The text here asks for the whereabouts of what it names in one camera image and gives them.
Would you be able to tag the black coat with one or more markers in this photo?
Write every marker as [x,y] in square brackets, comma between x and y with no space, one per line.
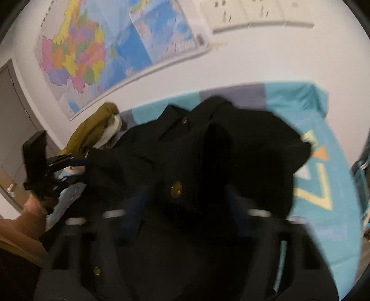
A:
[163,215]

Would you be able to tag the grey brown door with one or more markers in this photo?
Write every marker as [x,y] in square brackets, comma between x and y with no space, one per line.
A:
[18,124]

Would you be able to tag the blue plastic basket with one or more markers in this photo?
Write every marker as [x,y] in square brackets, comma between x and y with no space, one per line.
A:
[360,173]

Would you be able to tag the mustard yellow garment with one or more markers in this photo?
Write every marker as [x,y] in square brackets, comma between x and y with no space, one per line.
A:
[95,132]

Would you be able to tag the person's left hand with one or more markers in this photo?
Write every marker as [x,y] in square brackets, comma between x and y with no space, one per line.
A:
[21,236]

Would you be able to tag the white wall socket panel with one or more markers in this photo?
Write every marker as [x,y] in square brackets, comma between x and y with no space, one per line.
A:
[226,15]

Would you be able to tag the colourful wall map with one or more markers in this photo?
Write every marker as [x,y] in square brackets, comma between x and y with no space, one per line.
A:
[88,48]

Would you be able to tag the teal patterned bed sheet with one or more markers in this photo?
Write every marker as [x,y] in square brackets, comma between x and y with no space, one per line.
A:
[312,253]

